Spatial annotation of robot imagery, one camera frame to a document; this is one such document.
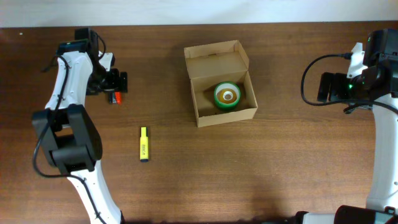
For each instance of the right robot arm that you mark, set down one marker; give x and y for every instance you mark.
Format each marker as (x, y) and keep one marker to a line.
(370, 84)

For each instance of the green tape roll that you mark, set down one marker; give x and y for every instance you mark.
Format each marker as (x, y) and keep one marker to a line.
(230, 85)

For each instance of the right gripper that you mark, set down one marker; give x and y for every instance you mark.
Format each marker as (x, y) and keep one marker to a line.
(337, 79)

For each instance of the red black stapler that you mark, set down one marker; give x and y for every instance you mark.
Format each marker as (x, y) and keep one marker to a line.
(115, 98)

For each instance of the small yellow tape roll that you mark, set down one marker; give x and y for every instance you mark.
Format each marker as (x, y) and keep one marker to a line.
(227, 96)

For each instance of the brown cardboard box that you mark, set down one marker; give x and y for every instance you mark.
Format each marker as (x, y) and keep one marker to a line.
(207, 66)

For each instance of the yellow highlighter pen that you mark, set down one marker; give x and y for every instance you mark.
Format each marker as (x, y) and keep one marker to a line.
(144, 145)

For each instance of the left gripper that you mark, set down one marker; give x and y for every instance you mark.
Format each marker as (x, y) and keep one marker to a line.
(114, 83)

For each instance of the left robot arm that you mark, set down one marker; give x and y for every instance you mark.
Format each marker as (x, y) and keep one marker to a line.
(69, 145)

